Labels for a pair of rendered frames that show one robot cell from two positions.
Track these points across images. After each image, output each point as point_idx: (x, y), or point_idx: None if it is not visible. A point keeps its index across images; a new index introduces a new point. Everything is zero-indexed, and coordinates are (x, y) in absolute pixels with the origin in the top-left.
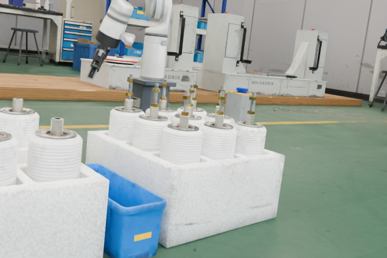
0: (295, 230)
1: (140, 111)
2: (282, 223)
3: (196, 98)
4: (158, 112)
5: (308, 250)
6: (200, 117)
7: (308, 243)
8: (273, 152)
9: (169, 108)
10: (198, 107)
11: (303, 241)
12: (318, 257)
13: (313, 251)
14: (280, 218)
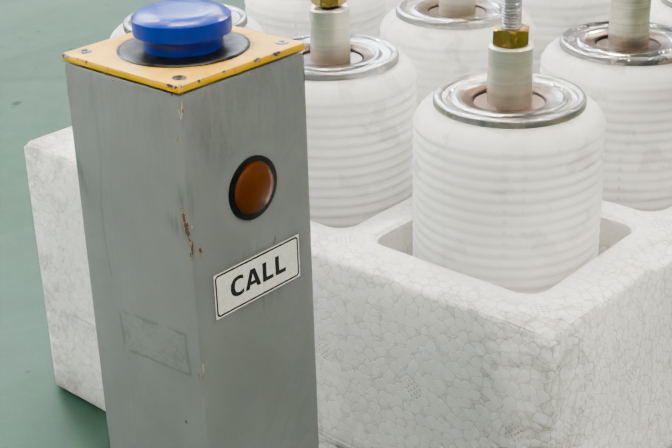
0: (14, 337)
1: None
2: (46, 358)
3: (493, 32)
4: None
5: (24, 266)
6: (405, 11)
7: (2, 291)
8: (68, 145)
9: (608, 56)
10: (484, 116)
11: (17, 294)
12: (10, 251)
13: (9, 267)
14: (37, 386)
